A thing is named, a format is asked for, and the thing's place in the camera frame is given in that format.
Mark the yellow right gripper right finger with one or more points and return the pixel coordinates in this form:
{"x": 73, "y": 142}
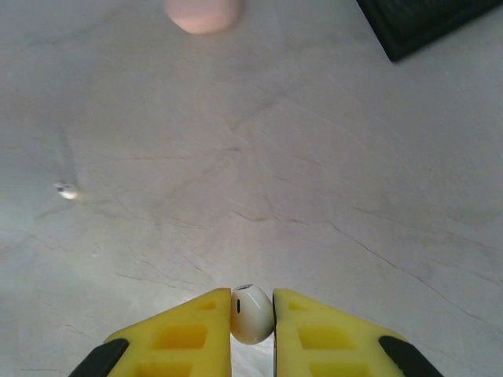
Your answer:
{"x": 288, "y": 334}

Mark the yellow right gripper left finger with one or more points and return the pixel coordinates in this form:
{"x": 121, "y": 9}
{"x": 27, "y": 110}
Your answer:
{"x": 216, "y": 334}

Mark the white stem earbud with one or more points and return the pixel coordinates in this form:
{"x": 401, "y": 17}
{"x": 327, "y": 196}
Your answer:
{"x": 67, "y": 191}
{"x": 251, "y": 314}

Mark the pink earbud charging case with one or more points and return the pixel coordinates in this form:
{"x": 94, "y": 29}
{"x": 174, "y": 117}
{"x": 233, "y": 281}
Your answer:
{"x": 204, "y": 15}

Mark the black folding chessboard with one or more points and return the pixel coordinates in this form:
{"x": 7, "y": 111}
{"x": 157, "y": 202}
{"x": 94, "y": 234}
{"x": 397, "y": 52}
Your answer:
{"x": 432, "y": 23}

